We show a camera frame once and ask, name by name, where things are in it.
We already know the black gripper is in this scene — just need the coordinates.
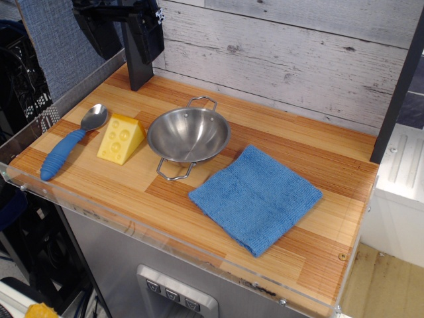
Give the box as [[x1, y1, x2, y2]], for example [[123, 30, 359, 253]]
[[72, 1, 164, 64]]

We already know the metal bowl with handles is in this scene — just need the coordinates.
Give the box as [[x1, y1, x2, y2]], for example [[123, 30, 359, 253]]
[[147, 96, 231, 181]]

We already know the blue cloth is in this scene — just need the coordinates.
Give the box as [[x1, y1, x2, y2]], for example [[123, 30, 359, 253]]
[[188, 145, 323, 258]]

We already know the black plastic crate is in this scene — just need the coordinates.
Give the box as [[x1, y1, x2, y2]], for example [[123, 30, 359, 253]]
[[1, 19, 52, 129]]

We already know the yellow toy cheese wedge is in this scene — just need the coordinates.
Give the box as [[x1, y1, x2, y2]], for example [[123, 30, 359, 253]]
[[97, 113, 146, 165]]

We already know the clear acrylic table guard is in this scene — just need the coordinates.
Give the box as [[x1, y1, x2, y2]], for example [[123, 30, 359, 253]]
[[1, 66, 378, 317]]

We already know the silver dispenser panel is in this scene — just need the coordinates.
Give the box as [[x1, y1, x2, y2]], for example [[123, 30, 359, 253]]
[[136, 264, 219, 317]]

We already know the white ribbed side unit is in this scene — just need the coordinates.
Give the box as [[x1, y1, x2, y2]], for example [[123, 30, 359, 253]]
[[360, 124, 423, 267]]

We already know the dark grey left post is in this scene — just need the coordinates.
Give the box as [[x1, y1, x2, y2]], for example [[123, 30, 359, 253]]
[[123, 13, 154, 91]]

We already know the dark grey post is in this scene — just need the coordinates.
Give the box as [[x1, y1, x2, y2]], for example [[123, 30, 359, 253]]
[[370, 11, 423, 164], [123, 13, 154, 91]]

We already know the blue handled metal spoon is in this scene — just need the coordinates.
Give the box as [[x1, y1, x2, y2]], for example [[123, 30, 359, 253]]
[[40, 103, 108, 181]]

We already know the dark grey right post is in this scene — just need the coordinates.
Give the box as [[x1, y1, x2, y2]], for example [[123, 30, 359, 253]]
[[370, 11, 423, 164]]

